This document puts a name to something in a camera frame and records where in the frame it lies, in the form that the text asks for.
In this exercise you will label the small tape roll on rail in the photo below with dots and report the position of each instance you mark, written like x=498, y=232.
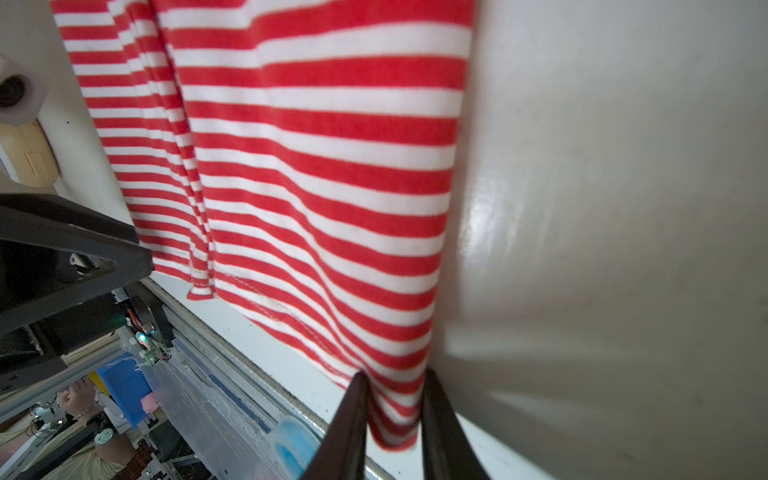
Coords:
x=293, y=445

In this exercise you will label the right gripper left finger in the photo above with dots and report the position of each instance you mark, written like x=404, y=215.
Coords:
x=342, y=452

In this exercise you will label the red white striped tank top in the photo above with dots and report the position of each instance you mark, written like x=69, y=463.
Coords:
x=293, y=159

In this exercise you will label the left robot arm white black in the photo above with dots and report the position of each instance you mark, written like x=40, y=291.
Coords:
x=36, y=351

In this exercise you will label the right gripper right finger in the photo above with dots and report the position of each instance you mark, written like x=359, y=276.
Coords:
x=446, y=451

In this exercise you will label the aluminium front rail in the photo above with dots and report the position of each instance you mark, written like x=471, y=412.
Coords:
x=222, y=404

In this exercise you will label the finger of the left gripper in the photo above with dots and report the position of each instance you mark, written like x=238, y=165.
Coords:
x=56, y=254

